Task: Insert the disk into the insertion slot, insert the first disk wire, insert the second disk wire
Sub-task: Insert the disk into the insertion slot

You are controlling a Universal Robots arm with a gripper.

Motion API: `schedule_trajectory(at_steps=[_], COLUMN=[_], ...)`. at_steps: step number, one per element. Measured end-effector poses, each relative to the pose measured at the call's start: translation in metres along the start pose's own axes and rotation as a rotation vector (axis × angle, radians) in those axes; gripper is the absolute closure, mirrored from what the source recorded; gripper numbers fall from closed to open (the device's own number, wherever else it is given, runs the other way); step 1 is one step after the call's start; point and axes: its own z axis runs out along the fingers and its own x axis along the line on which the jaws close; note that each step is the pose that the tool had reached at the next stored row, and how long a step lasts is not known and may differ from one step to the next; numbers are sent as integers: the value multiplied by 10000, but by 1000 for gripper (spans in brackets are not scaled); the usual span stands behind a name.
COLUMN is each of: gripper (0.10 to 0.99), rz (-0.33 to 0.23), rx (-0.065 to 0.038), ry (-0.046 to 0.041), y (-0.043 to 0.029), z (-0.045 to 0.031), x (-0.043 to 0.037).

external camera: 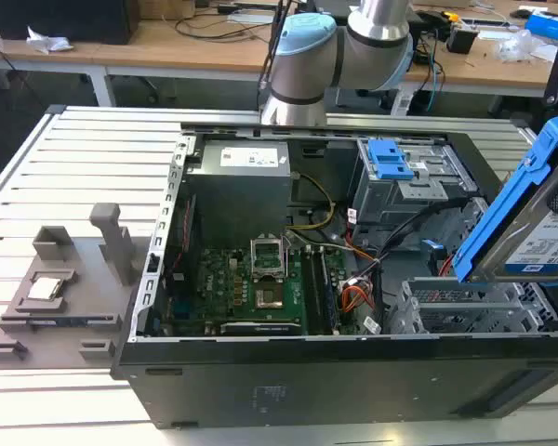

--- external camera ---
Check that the silver CPU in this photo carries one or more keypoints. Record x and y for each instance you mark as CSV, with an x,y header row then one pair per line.
x,y
45,288

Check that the blue cardboard box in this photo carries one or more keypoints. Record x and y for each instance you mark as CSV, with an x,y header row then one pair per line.
x,y
546,25

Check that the small black device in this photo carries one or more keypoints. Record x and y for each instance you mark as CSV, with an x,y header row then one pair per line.
x,y
462,39

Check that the black graphics card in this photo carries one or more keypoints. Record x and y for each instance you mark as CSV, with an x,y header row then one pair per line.
x,y
260,328

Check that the blue drive cage latch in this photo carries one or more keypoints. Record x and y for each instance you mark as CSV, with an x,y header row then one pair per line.
x,y
388,160

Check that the wooden desk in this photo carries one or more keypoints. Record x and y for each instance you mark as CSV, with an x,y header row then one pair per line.
x,y
167,53

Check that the large black box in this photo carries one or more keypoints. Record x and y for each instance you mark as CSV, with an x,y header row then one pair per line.
x,y
60,21

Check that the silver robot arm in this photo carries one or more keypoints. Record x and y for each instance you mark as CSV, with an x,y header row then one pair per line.
x,y
307,60

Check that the grey power supply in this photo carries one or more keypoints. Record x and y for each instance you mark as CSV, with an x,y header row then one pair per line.
x,y
242,200

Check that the hard disk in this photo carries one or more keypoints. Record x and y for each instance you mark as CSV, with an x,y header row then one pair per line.
x,y
537,232

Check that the metal drive cage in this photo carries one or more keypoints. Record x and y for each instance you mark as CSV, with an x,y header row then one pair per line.
x,y
400,204

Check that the RAM stick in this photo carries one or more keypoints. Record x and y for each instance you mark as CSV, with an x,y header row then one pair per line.
x,y
74,321

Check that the green motherboard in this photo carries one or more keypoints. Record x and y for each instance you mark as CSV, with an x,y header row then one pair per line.
x,y
223,283

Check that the grey parts rack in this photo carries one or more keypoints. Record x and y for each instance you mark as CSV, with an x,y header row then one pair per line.
x,y
74,288

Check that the metal disk bay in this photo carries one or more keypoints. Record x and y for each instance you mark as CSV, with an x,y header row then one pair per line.
x,y
446,318

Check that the black PC case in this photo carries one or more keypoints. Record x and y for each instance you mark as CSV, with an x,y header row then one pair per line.
x,y
307,385

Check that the CPU socket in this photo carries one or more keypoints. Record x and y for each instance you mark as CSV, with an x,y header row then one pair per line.
x,y
269,298

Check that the clear plastic bag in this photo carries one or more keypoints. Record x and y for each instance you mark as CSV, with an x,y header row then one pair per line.
x,y
523,46

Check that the thin locking lever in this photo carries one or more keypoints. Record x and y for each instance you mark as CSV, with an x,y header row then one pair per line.
x,y
286,255

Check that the crumpled white paper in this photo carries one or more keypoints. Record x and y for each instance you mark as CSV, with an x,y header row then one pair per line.
x,y
49,42

